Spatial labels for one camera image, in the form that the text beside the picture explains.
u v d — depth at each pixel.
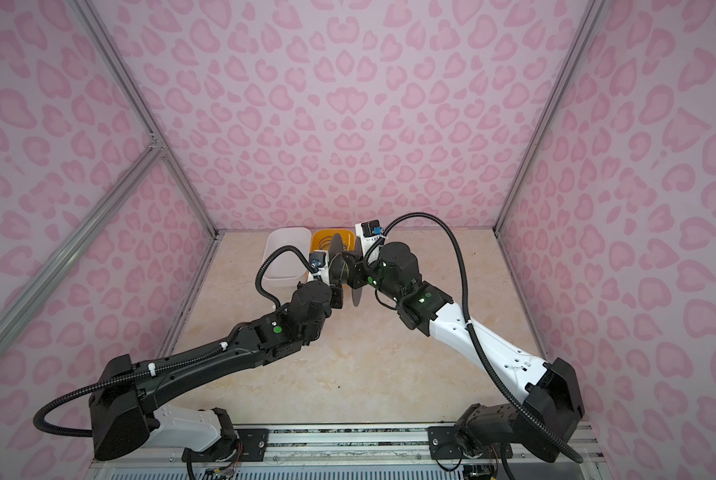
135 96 0.82
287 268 1.09
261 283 0.51
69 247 0.64
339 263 0.73
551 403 0.39
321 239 1.13
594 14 0.69
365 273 0.62
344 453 0.72
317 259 0.62
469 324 0.48
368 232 0.60
